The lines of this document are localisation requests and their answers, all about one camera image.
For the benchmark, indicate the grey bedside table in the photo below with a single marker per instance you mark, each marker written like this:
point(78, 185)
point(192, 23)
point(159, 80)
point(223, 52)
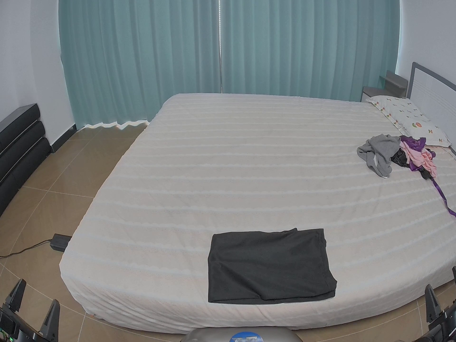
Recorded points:
point(390, 84)

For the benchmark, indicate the black T-shirt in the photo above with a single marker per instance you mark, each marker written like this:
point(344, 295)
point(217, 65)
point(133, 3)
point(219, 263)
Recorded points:
point(267, 265)

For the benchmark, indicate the bed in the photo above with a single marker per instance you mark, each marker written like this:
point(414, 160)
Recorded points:
point(249, 155)

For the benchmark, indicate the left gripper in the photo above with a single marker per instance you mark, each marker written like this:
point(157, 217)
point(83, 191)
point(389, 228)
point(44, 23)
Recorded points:
point(17, 324)

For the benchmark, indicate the black chest of drawers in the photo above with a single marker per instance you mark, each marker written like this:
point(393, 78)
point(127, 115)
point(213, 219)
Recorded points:
point(19, 148)

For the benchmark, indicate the white printed pillow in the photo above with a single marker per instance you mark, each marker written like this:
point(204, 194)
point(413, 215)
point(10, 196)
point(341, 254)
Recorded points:
point(409, 118)

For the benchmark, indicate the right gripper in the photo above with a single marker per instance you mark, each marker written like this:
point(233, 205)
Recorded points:
point(447, 324)

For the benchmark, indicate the pile of clothes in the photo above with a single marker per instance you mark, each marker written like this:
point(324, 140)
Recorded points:
point(418, 157)

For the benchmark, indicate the black power adapter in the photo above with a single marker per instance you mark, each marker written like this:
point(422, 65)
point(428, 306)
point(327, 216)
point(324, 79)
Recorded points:
point(60, 242)

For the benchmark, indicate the grey garment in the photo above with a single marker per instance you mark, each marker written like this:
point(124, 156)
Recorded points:
point(379, 151)

